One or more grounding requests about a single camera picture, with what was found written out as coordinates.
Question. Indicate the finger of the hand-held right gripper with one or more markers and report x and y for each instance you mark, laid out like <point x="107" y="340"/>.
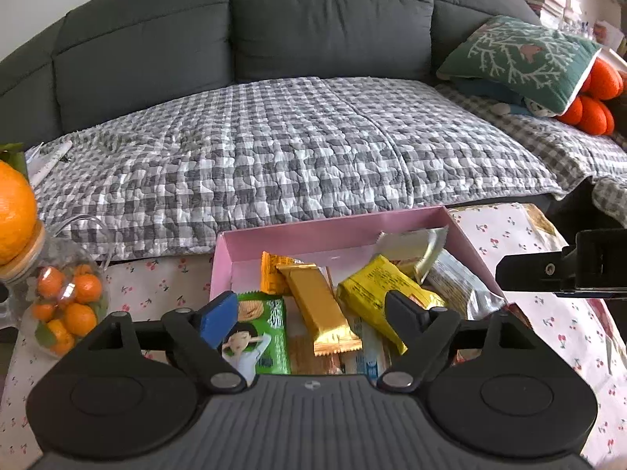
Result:
<point x="534" y="271"/>

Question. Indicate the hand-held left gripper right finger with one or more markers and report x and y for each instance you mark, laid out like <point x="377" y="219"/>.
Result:
<point x="399" y="308"/>

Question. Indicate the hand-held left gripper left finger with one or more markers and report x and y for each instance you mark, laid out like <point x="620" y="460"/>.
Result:
<point x="218" y="316"/>

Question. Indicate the yellow snack packet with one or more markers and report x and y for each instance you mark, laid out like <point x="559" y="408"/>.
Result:
<point x="377" y="289"/>

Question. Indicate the silver white snack packet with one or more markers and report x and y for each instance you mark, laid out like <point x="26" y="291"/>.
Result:
<point x="465" y="289"/>

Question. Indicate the gold snack packet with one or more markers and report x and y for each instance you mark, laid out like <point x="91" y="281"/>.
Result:
<point x="318" y="308"/>

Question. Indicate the pink cardboard box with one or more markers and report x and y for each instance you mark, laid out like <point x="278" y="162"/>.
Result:
<point x="318" y="242"/>

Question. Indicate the green snack packet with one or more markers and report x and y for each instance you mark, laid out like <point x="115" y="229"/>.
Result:
<point x="264" y="333"/>

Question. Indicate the light blue snack packet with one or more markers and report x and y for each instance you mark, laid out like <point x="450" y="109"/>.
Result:
<point x="370" y="357"/>

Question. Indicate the white beige snack packet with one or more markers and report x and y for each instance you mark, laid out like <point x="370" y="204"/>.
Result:
<point x="406" y="247"/>

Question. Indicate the orange snack packet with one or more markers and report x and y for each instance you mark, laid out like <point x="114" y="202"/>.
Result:
<point x="272" y="276"/>

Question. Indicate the cherry print cloth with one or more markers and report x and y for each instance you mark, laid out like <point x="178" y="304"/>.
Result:
<point x="563" y="338"/>

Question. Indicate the brown snack packet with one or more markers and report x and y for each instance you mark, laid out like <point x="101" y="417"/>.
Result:
<point x="308" y="357"/>

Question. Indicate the small grey checkered quilt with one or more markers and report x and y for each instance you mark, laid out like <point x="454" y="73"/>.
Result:
<point x="553" y="142"/>

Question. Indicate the bag of small oranges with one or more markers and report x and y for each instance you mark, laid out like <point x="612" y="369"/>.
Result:
<point x="73" y="298"/>

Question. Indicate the orange plush cushion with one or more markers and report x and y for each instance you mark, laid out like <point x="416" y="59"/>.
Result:
<point x="595" y="112"/>

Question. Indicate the plush doll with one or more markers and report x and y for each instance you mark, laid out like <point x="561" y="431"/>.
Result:
<point x="539" y="107"/>

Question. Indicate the large grey checkered quilt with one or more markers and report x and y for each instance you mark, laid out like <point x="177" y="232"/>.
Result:
<point x="294" y="156"/>

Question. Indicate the green tree-print pillow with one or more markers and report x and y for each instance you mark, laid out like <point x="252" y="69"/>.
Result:
<point x="519" y="54"/>

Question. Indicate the large orange fruit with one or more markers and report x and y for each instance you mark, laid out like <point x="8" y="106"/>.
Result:
<point x="14" y="215"/>

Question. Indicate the white papers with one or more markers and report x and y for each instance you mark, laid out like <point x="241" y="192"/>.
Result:
<point x="49" y="164"/>

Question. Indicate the small bottle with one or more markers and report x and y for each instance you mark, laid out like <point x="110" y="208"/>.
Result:
<point x="569" y="5"/>

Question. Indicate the dark grey sofa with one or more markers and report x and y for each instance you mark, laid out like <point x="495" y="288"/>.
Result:
<point x="328" y="19"/>

